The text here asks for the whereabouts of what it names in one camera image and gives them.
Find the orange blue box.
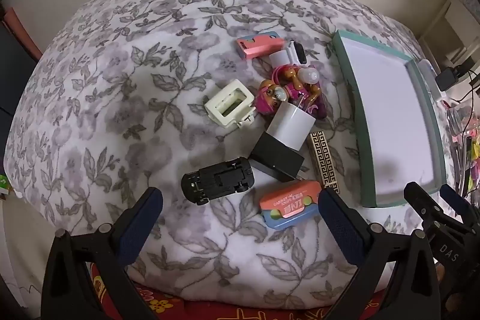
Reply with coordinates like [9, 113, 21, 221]
[259, 180, 322, 231]

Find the gold black patterned lighter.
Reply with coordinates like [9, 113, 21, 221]
[307, 131, 339, 194]

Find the black power adapter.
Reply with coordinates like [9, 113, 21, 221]
[248, 132, 304, 183]

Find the white power adapter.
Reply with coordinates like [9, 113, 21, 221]
[266, 102, 316, 151]

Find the black toy car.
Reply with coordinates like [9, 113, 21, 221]
[181, 157, 255, 206]

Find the pink puppy toy figure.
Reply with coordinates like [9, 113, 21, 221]
[254, 65, 327, 119]

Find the cream plastic clip frame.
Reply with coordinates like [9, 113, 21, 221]
[204, 79, 256, 128]

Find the pink blue box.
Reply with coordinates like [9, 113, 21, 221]
[236, 32, 285, 59]

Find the teal shallow box tray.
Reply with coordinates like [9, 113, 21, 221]
[332, 30, 447, 208]

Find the white power strip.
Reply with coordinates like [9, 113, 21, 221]
[417, 58, 447, 101]

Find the black plugged charger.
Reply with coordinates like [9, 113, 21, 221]
[435, 67, 459, 92]

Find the white bulb toy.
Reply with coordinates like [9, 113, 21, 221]
[297, 67, 320, 85]

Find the floral fleece blanket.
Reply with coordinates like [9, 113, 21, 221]
[4, 0, 422, 315]

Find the black charger cable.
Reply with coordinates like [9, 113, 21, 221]
[446, 57, 480, 107]

